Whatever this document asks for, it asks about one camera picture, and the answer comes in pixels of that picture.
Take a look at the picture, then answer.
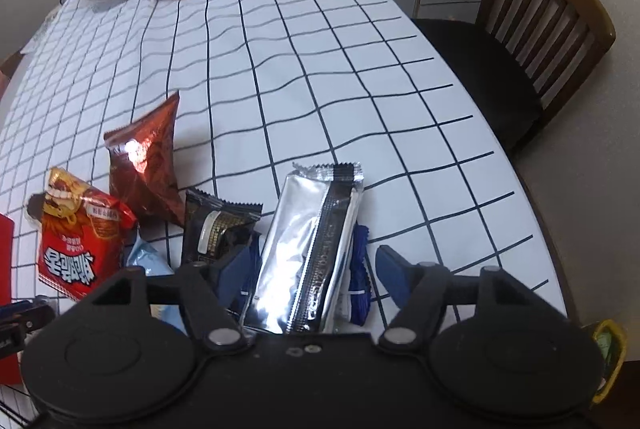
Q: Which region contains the silver snack packet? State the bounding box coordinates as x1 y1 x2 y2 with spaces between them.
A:
243 162 364 336

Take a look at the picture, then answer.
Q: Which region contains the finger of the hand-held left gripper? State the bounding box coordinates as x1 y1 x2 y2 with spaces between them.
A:
0 328 27 357
0 298 55 329

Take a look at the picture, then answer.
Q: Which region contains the black and gold snack packet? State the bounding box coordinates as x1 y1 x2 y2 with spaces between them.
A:
181 189 263 271

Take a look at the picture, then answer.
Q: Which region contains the dark blue snack packet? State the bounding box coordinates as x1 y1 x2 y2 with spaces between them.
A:
347 224 372 325

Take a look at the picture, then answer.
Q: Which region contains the red snack bag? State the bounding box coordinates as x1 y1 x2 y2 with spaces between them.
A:
27 166 138 302

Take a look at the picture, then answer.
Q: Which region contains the brown foil snack bag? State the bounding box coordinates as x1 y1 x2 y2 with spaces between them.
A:
103 90 187 227

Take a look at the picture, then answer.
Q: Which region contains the white checkered tablecloth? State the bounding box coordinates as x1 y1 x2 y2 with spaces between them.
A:
0 0 583 429

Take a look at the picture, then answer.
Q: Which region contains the red box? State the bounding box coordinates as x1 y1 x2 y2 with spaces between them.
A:
0 212 23 385

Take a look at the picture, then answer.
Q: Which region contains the yellow green object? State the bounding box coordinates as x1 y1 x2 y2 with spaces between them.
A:
590 319 628 405

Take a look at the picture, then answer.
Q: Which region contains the wooden chair with black seat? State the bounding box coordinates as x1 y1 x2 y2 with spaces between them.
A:
412 0 617 153

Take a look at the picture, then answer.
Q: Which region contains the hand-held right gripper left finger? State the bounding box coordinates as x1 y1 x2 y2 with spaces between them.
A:
94 244 252 354

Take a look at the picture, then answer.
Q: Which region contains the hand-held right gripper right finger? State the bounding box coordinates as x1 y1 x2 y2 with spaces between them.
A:
375 244 569 354

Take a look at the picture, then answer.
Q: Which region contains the light blue snack packet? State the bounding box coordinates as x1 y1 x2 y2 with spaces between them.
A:
125 236 188 335

